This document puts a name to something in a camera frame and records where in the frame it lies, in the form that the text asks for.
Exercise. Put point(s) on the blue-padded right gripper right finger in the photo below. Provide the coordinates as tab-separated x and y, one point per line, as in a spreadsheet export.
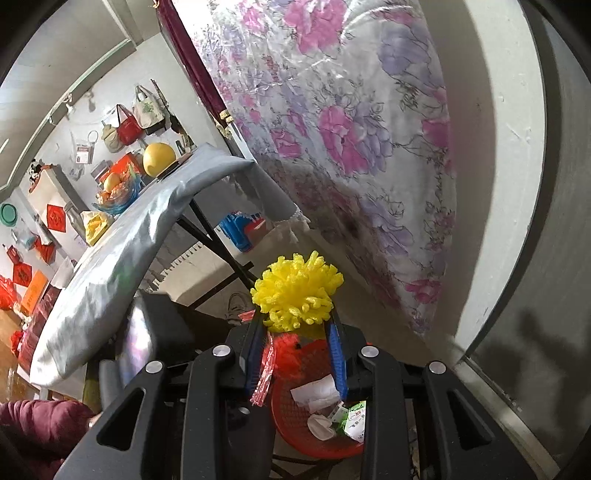
457	437

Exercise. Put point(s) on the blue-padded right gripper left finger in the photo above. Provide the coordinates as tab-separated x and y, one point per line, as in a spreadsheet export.
171	422

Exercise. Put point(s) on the white green carton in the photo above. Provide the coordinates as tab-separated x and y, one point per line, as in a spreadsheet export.
353	425

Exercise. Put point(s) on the white paper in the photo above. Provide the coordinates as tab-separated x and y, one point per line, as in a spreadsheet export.
317	395

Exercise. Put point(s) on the red tinsel decoration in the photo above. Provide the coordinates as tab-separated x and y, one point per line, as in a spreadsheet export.
270	356

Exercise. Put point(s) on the yellow artificial flower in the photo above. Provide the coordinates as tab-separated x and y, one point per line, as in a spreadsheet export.
297	292

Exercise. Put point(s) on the maroon sleeve forearm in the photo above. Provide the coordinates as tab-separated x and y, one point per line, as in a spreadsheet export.
45	432

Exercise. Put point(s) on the red plastic trash basket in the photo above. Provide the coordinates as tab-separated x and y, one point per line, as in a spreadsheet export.
292	420

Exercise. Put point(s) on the white sneaker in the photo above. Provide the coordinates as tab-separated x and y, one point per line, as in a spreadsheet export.
238	304

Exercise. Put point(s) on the black folding table leg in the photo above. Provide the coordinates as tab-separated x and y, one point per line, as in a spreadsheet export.
210	240

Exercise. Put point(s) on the yellow snack bag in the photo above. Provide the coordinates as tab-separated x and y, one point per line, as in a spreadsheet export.
95	223

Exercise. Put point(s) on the orange gift box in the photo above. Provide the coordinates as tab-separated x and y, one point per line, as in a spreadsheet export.
34	292

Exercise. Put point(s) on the blue glass fruit bowl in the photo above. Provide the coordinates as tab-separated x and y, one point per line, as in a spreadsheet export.
120	198

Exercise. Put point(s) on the red diamond paper decoration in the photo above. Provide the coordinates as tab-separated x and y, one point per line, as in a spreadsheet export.
56	218

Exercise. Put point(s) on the large apple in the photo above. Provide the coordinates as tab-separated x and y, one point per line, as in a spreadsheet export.
111	182

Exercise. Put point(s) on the red plastic bag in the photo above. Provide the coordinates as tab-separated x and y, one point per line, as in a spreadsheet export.
8	294

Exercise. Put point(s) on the red gift box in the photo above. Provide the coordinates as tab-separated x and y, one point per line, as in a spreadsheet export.
127	161

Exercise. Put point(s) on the yellow pomelo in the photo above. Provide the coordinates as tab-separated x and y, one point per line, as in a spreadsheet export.
156	158

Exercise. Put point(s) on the white refrigerator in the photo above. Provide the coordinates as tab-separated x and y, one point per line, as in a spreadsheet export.
52	197

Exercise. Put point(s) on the green plastic basin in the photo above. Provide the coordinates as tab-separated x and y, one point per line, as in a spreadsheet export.
8	215

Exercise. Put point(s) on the beige hanging bag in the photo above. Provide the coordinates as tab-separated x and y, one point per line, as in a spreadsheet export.
110	138

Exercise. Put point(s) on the red handbag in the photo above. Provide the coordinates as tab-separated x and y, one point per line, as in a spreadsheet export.
128	129

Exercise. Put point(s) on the white tote bag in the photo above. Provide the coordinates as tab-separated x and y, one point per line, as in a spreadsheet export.
147	111

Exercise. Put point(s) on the floral plastic-wrapped mattress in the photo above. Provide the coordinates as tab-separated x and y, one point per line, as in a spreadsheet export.
344	104

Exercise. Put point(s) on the dark red curtain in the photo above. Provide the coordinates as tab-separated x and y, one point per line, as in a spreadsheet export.
200	79

